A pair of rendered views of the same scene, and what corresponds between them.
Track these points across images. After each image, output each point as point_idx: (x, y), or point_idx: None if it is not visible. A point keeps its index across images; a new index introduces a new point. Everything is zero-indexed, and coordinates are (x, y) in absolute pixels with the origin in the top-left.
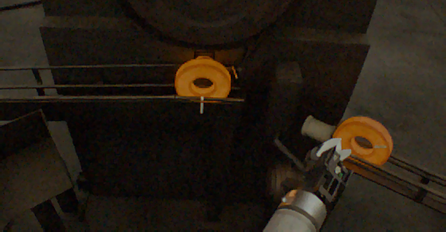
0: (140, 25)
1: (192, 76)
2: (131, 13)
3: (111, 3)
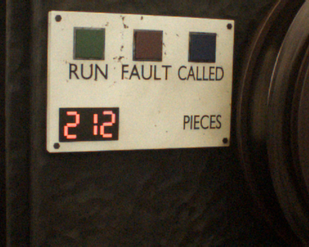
0: None
1: None
2: (298, 222)
3: (183, 240)
